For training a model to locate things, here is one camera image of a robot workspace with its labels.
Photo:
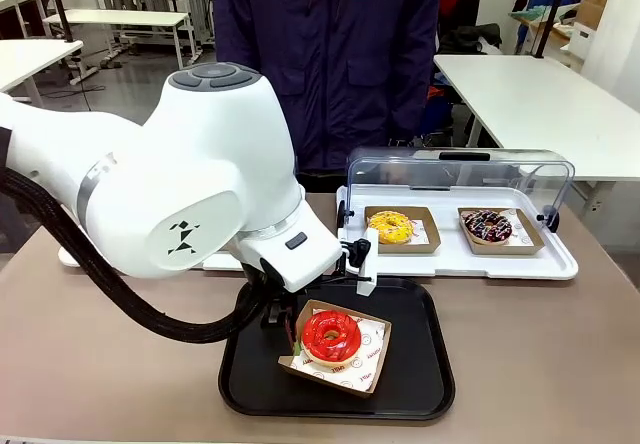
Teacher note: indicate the black pole on clamp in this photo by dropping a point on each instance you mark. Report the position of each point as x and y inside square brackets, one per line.
[61, 4]

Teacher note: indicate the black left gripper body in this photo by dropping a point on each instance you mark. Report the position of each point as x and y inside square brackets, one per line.
[280, 304]

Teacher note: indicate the clear display case lid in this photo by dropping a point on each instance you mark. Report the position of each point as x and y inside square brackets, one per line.
[450, 169]

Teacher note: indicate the large white table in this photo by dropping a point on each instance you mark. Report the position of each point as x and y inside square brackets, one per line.
[540, 104]

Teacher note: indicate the cardboard tray of red donut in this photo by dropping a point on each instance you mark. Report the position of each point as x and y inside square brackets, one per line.
[370, 364]

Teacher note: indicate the white table with black pole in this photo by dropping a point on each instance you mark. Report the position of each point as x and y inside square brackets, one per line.
[30, 59]

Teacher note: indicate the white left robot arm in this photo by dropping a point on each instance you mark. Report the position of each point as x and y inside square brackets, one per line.
[200, 164]

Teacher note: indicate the red glazed donut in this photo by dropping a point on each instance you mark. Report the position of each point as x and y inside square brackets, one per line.
[330, 339]

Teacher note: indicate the person in navy jacket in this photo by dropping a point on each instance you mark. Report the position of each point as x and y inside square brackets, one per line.
[340, 64]

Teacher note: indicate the white storage box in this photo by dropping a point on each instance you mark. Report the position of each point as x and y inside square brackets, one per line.
[582, 44]

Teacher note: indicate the cardboard tray of drizzled donut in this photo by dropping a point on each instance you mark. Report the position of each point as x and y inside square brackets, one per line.
[527, 239]

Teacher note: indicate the dark donut with white drizzle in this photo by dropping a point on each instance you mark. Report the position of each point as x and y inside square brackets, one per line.
[487, 226]

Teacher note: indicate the black plastic serving tray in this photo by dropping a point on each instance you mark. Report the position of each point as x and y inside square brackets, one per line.
[415, 364]

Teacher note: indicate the wooden side table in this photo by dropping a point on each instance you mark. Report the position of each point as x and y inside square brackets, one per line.
[530, 21]

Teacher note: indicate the yellow glazed donut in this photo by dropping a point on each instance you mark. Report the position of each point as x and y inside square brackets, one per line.
[390, 227]

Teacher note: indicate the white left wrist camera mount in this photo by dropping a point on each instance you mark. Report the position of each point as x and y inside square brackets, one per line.
[369, 264]

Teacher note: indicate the cardboard tray of yellow donut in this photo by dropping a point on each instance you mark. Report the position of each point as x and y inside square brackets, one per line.
[427, 236]

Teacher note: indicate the black pole stand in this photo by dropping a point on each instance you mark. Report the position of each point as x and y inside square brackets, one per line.
[550, 14]

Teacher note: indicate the black bag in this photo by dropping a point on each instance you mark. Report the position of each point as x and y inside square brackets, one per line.
[472, 39]

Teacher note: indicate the white bench table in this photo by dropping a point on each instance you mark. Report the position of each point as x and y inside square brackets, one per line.
[120, 18]

